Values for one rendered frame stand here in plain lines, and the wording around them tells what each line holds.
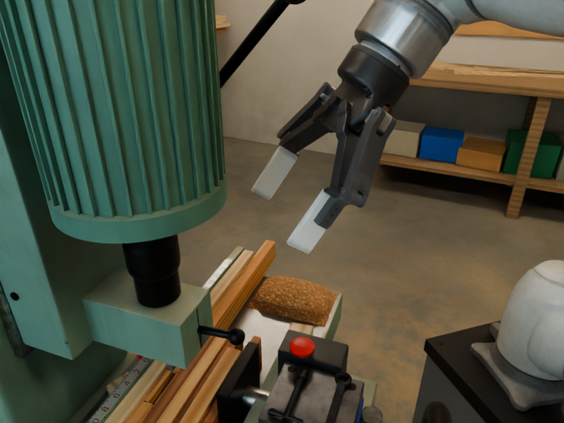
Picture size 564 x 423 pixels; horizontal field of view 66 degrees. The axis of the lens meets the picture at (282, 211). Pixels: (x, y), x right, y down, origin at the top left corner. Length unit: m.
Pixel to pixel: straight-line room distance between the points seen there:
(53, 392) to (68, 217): 0.38
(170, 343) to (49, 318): 0.14
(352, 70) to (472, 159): 2.82
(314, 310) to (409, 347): 1.33
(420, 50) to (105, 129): 0.31
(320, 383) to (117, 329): 0.25
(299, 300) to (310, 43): 3.25
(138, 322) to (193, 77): 0.29
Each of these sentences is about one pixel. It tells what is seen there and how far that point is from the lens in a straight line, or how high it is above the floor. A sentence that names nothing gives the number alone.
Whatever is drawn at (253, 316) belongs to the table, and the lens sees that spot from 0.76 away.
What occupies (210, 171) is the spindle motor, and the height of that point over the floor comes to 1.25.
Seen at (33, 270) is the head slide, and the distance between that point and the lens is 0.54.
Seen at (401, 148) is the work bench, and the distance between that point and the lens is 3.33.
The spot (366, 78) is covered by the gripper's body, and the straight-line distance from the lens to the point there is 0.48.
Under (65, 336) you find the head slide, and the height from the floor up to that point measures 1.04.
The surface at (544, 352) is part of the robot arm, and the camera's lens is 1.01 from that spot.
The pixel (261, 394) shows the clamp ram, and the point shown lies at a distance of 0.57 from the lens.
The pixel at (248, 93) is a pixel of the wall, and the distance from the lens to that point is 4.21.
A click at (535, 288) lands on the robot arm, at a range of 0.99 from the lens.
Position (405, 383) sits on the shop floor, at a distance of 1.91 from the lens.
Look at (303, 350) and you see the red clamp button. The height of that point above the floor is 1.02.
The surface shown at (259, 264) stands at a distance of 0.82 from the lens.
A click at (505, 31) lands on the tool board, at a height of 1.08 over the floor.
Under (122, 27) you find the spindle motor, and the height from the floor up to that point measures 1.38.
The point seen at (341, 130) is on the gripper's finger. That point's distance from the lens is 0.47.
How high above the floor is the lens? 1.41
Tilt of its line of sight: 28 degrees down
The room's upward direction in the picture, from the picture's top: straight up
